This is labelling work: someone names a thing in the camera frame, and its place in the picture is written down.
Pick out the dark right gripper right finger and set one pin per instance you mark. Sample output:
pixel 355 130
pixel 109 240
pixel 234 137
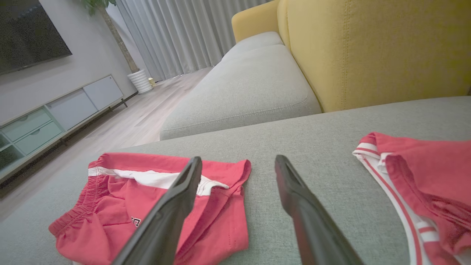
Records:
pixel 312 228

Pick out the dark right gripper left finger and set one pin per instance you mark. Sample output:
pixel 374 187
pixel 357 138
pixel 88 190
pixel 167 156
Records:
pixel 165 221

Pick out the red shorts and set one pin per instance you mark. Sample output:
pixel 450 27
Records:
pixel 106 217

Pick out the red shirt with white sleeves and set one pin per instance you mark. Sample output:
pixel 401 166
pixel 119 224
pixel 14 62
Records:
pixel 430 176

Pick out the large grey sofa chaise seat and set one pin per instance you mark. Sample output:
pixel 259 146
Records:
pixel 312 140

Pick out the small golden ornament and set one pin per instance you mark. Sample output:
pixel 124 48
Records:
pixel 151 82

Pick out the white ribbed plant pot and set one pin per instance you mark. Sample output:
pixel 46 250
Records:
pixel 140 81

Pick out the grey low tv cabinet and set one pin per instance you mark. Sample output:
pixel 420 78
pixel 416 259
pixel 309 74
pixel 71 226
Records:
pixel 70 110

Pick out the grey sofa seat cushion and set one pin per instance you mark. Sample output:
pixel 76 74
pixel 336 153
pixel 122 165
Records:
pixel 254 42
pixel 250 88

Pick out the grey pleated curtain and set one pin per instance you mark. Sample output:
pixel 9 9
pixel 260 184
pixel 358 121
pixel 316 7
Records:
pixel 184 33

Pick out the indoor plant with trunk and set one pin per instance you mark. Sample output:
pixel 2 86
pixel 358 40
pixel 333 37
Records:
pixel 117 36

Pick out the black wall television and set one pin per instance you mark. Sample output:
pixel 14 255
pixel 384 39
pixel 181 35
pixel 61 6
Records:
pixel 29 33

